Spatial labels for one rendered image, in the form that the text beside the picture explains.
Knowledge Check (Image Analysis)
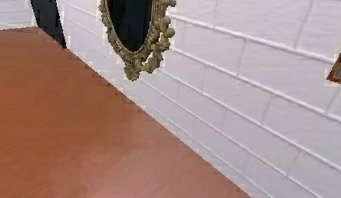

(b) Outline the oval gold framed mirror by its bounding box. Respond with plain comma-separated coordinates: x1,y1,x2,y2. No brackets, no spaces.
90,0,179,85

